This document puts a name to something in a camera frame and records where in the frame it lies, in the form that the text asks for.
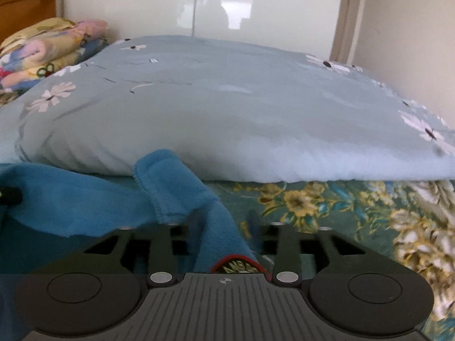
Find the blue fleece zip jacket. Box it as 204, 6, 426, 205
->
0, 148, 273, 341

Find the teal floral bedspread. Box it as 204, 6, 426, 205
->
186, 181, 454, 340

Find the colourful folded cartoon blanket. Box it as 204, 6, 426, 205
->
1, 18, 108, 93

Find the orange wooden headboard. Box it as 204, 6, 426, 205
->
0, 0, 56, 41

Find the light blue floral quilt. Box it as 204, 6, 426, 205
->
1, 36, 454, 182

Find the white glossy wardrobe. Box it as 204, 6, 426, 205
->
63, 0, 341, 59

